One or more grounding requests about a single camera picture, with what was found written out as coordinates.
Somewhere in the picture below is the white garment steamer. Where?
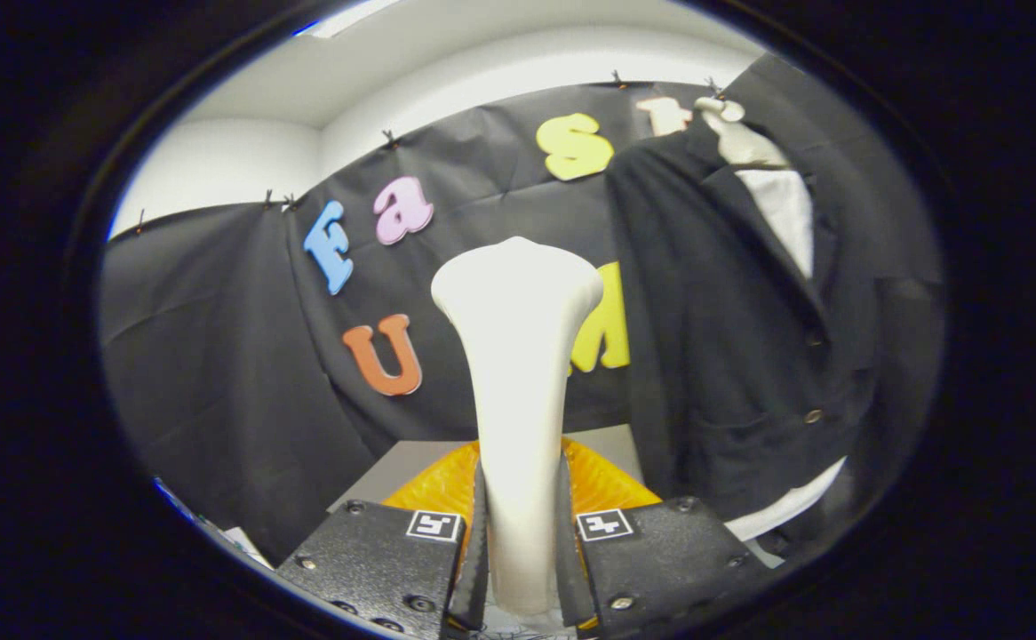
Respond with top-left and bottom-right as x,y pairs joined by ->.
430,236 -> 605,619

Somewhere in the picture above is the ceiling light panel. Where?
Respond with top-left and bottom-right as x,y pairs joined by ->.
305,0 -> 405,38

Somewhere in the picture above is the white mannequin torso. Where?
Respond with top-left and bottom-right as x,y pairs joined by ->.
694,96 -> 849,543

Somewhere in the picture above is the black suit jacket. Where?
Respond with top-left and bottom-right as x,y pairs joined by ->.
605,111 -> 945,552

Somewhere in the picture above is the black backdrop cloth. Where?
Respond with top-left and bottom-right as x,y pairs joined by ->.
99,53 -> 947,565

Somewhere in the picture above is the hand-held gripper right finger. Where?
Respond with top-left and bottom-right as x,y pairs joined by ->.
556,436 -> 772,636

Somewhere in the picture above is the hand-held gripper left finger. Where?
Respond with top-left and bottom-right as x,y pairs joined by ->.
276,440 -> 490,639

